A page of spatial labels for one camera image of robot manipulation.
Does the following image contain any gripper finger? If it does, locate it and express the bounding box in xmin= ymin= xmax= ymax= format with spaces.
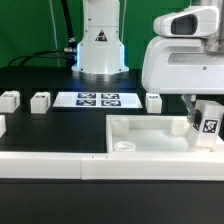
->
xmin=181 ymin=94 xmax=196 ymax=123

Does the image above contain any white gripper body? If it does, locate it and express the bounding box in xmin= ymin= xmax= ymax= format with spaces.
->
xmin=142 ymin=37 xmax=224 ymax=95

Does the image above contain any white square tabletop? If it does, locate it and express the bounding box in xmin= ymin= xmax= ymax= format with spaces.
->
xmin=106 ymin=115 xmax=224 ymax=153

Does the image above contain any white sheet with tags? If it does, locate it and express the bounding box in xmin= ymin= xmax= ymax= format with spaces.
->
xmin=53 ymin=92 xmax=142 ymax=109

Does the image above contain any white U-shaped fence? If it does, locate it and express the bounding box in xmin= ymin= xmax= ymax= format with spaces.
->
xmin=0 ymin=147 xmax=224 ymax=181

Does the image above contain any black cable bundle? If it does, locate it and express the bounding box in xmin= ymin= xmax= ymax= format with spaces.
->
xmin=7 ymin=0 xmax=78 ymax=67

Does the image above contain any white thin cable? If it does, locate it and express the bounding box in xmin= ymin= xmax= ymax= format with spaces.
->
xmin=48 ymin=0 xmax=62 ymax=68

